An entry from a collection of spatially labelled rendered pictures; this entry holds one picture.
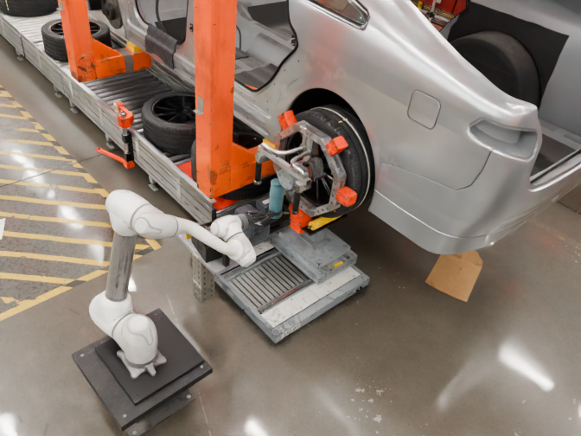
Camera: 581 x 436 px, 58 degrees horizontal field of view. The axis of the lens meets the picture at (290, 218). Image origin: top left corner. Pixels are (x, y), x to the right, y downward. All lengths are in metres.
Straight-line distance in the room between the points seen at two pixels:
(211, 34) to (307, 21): 0.55
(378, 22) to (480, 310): 2.03
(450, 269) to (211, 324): 1.77
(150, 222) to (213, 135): 1.03
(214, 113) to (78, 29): 1.94
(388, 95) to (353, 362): 1.54
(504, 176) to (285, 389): 1.60
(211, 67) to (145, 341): 1.43
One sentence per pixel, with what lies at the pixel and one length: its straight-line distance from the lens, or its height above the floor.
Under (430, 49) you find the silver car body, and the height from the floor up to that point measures 1.71.
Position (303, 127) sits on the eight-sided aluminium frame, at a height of 1.12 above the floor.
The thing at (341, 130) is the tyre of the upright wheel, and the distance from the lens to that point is 2.93.
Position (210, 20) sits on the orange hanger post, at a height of 1.64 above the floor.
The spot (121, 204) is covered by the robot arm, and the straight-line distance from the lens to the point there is 2.32.
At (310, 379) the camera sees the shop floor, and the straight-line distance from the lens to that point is 3.10.
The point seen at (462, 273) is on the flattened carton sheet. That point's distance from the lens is 3.98.
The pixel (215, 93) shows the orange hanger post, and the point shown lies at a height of 1.24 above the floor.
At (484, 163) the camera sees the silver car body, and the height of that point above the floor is 1.35.
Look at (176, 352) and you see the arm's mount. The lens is 2.78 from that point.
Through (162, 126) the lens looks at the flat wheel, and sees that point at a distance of 4.17.
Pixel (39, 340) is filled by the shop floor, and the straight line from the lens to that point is 3.39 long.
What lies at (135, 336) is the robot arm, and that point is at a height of 0.58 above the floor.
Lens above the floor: 2.55
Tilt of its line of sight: 39 degrees down
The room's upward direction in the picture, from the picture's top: 7 degrees clockwise
